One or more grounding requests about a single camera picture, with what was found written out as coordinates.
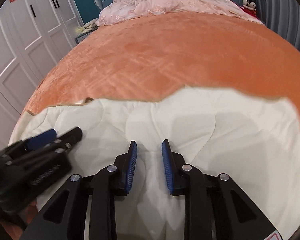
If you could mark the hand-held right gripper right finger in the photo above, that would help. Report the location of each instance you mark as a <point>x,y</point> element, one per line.
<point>168,167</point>

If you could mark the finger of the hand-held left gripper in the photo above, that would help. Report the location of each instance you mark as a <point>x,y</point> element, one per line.
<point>41,138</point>
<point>71,136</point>

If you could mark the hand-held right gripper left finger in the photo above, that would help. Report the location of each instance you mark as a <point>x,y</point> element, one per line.
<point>130,167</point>

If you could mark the white quilted jacket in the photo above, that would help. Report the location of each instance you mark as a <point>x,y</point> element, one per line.
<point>215,130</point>

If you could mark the white panelled wardrobe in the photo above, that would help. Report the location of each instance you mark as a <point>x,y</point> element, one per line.
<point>15,55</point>

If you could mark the pale cloth bundle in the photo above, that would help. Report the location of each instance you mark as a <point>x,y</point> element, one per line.
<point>86,27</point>

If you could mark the orange plush blanket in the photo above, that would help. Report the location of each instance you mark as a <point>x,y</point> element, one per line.
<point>152,55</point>

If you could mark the pink lace quilt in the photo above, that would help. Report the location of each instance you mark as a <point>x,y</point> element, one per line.
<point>165,5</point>

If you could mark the plush doll toy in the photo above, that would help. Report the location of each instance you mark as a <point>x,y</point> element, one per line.
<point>248,3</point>

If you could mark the grey blue curtain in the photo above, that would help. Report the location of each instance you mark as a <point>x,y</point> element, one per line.
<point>277,5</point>

